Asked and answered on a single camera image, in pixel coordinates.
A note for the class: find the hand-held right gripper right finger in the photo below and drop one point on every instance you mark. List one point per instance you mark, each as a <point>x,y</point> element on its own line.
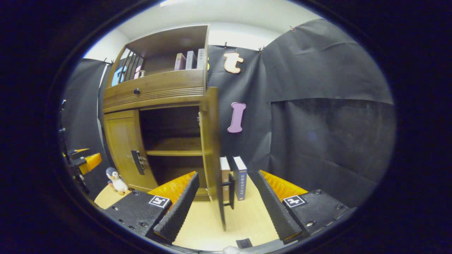
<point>273,211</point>

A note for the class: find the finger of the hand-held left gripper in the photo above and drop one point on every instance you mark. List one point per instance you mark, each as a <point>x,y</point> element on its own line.
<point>91,163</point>
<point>78,152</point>

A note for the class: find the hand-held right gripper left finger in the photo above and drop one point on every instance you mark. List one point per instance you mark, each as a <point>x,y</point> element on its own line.
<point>180,211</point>

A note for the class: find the wooden shoe cabinet door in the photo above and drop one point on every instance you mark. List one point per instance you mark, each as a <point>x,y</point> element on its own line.
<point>122,141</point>
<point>212,141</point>

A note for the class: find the wooden double-door shoe cabinet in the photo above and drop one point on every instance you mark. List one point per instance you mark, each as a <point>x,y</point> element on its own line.
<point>159,90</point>

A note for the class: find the wooden inner cabinet shelf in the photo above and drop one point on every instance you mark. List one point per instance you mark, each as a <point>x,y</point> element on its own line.
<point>176,146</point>

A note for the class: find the penguin plush toy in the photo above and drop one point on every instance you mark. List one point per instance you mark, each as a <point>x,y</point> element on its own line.
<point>118,183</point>

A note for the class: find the blue book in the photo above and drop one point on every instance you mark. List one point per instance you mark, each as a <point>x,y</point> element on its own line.
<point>240,180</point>

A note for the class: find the brown book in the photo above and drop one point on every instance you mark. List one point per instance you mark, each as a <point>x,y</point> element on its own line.
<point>225,173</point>

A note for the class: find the black backdrop cloth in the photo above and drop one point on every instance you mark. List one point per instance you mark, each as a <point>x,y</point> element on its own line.
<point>317,123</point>

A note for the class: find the pink shelf book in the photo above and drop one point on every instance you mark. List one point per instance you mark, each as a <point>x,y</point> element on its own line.
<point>180,62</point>

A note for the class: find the grey shelf book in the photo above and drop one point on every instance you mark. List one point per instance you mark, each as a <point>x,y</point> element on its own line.
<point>190,60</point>

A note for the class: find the white shelf book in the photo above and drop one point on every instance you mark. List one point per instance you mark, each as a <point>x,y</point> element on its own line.
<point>200,58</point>

